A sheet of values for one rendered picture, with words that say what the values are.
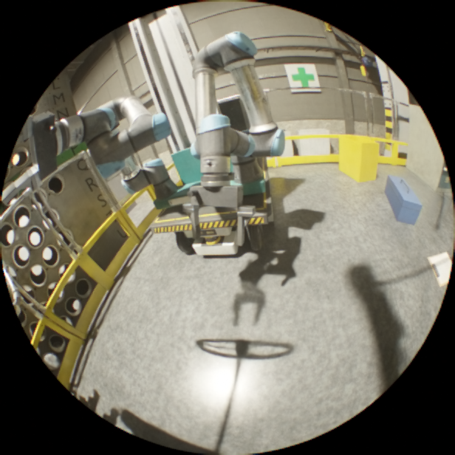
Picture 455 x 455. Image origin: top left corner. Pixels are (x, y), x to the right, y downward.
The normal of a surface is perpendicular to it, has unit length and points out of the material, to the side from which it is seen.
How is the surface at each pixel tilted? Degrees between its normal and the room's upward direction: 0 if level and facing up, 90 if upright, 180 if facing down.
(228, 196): 67
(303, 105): 90
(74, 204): 90
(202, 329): 0
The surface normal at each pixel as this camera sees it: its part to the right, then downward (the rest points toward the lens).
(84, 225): 0.94, -0.08
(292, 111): -0.19, 0.66
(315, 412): -0.26, -0.75
